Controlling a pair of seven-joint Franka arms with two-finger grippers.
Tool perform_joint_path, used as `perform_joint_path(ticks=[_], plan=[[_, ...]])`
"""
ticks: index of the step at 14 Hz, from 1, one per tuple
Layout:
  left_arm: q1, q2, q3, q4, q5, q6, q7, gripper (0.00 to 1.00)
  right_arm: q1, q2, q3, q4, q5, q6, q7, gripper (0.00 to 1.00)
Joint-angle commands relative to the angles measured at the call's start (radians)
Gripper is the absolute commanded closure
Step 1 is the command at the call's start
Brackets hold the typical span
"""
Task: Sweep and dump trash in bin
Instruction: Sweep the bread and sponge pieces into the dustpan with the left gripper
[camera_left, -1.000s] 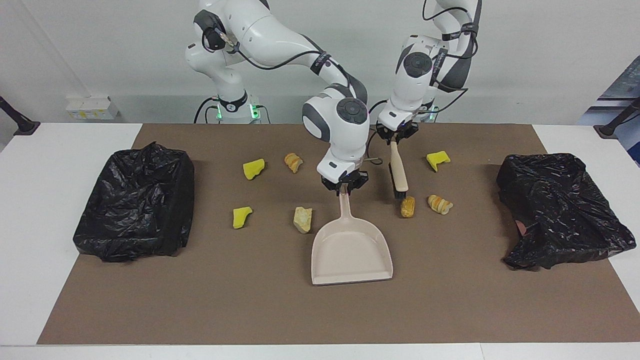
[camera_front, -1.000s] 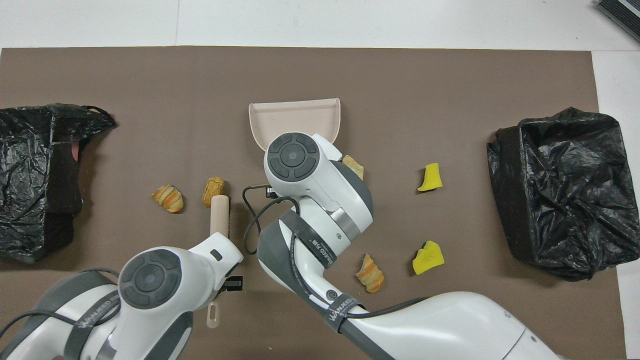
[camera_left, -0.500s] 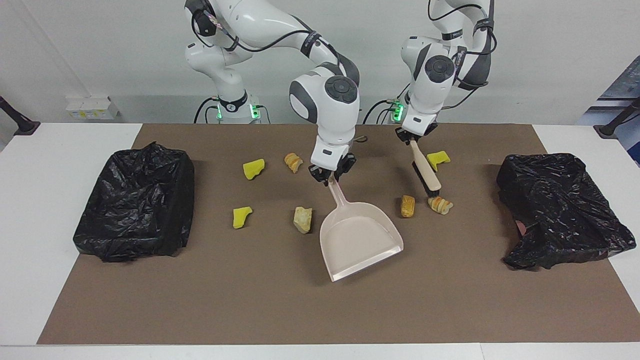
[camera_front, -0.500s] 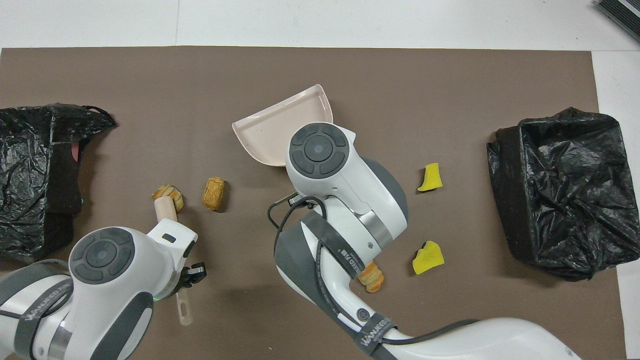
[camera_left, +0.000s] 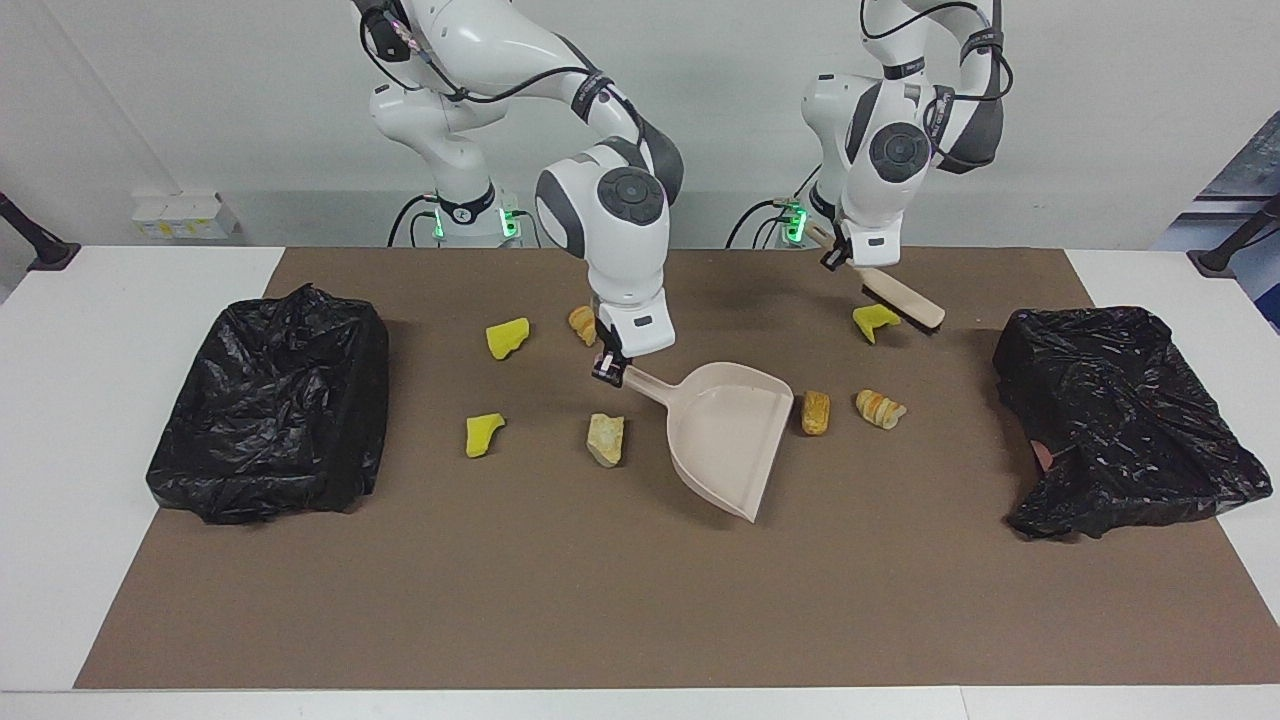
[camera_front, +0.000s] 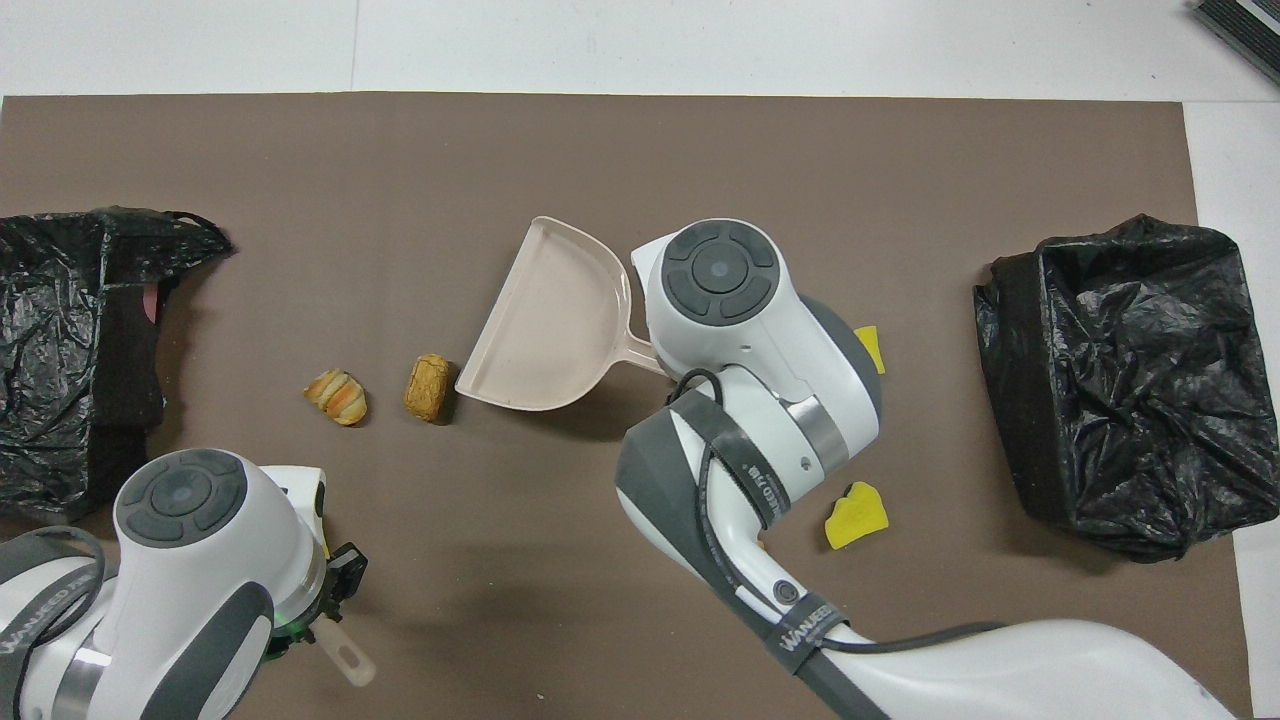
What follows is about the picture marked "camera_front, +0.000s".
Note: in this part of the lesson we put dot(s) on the beige brush with black bristles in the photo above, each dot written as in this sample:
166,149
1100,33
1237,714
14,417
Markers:
335,640

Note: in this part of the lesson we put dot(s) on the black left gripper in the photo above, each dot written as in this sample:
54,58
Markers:
345,575

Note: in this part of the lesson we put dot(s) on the brown table mat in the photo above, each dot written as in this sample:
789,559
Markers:
400,180

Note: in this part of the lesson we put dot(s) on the brown bread roll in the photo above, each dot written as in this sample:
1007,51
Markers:
428,388

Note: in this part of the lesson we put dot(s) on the dark ribbed panel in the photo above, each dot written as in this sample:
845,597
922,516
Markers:
1250,25

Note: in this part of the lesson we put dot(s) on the crumpled black bag-lined bin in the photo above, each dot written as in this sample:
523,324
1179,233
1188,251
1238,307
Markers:
50,350

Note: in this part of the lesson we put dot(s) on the striped croissant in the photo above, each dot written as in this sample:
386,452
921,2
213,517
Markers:
335,397

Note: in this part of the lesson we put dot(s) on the boxy black bag-lined bin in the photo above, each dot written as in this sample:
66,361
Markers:
1130,400

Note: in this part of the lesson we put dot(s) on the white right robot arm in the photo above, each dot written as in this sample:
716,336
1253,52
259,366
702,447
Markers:
720,280

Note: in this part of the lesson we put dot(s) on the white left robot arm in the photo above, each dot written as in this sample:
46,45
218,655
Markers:
180,500

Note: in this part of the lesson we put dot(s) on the beige plastic dustpan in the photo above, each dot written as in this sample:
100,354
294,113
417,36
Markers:
550,320

